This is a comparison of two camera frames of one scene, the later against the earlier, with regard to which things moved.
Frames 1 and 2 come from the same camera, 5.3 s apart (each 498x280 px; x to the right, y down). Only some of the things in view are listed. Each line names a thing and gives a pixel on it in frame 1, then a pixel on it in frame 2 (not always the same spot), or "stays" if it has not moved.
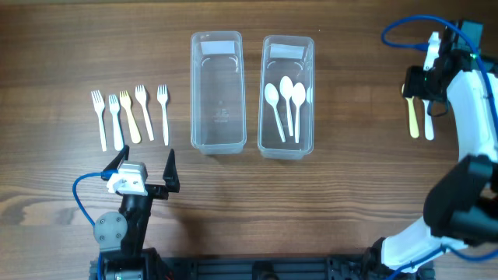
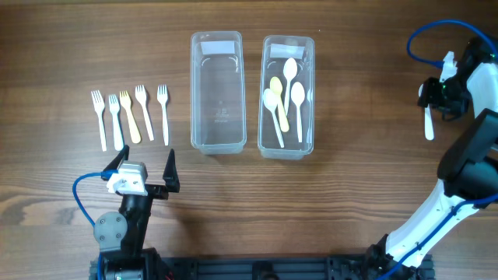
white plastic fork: x=141 y=96 stays
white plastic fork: x=162 y=96 stays
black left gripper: x=170 y=176 stays
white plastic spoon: x=286 y=89 -> x=289 y=71
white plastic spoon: x=429 y=127 stays
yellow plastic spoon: x=413 y=121 -> x=276 y=87
